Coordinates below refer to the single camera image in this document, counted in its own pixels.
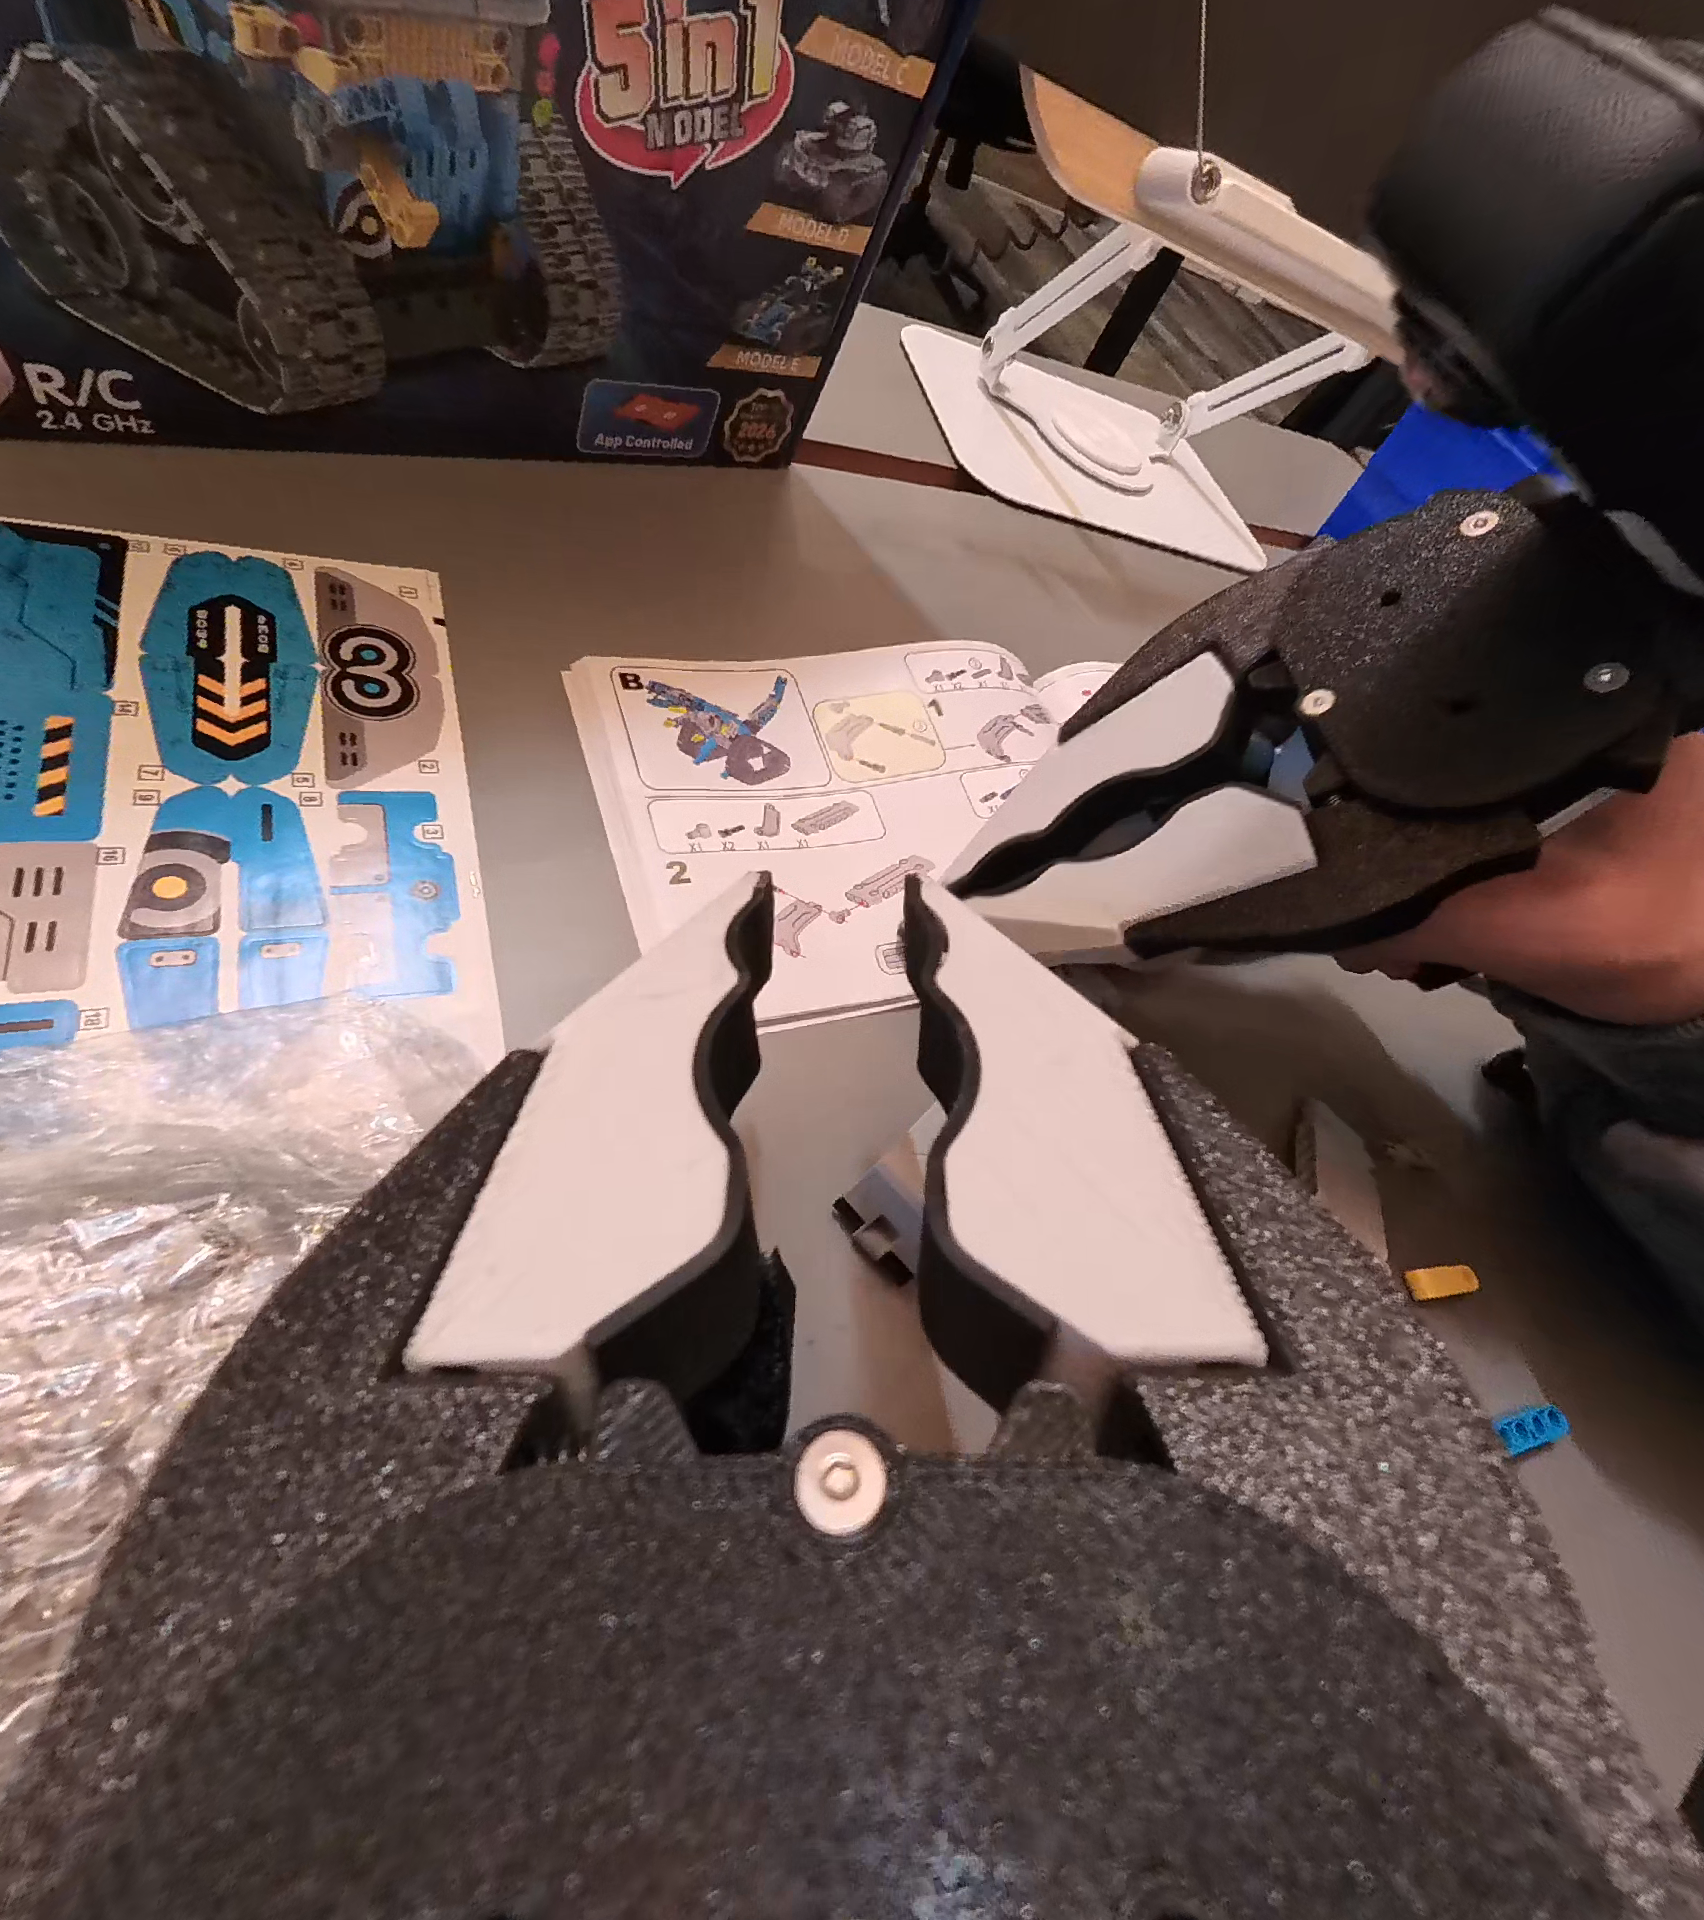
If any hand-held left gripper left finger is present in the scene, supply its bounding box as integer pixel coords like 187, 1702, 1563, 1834
402, 872, 796, 1450

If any crumpled clear plastic bag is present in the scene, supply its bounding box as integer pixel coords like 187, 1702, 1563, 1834
0, 998, 494, 1803

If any person's right forearm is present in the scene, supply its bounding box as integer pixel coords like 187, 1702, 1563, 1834
1483, 796, 1704, 1384

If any dark blue toy box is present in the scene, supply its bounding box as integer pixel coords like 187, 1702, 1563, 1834
0, 0, 974, 472

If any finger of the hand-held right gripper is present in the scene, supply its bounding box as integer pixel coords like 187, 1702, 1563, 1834
943, 650, 1243, 901
959, 785, 1324, 971

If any blue sticker sheet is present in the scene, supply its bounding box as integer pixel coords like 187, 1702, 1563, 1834
0, 507, 506, 1074

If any grey desk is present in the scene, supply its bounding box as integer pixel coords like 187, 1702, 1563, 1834
0, 303, 1704, 1803

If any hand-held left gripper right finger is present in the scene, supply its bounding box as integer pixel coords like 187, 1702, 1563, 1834
902, 875, 1272, 1450

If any person's right hand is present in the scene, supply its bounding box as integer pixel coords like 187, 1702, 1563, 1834
1339, 735, 1704, 1031

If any blue plastic bin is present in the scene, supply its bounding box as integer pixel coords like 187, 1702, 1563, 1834
1318, 420, 1704, 798

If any open instruction booklet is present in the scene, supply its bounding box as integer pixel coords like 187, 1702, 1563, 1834
562, 641, 1139, 1035

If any grey brick panel assembly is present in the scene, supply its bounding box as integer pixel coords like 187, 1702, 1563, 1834
832, 1154, 932, 1287

